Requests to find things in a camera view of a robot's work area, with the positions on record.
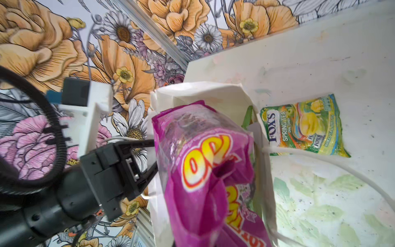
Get left black corrugated cable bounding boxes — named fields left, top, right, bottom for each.
left=0, top=65, right=69, bottom=189

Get Fox's spring tea candy bag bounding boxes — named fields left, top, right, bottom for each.
left=260, top=94, right=351, bottom=158

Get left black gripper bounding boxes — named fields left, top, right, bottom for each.
left=80, top=139, right=158, bottom=221

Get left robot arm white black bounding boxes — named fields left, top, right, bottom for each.
left=1, top=140, right=158, bottom=247

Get magenta snack bag yellow letters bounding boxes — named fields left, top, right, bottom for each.
left=152, top=100, right=271, bottom=247

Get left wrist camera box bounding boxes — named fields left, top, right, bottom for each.
left=45, top=77, right=113, bottom=157

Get white paper bag red flower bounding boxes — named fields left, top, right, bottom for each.
left=146, top=81, right=395, bottom=247

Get green Lays chips bag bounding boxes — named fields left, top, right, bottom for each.
left=241, top=106, right=254, bottom=130

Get left aluminium corner post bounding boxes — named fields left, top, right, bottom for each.
left=113, top=0, right=190, bottom=71

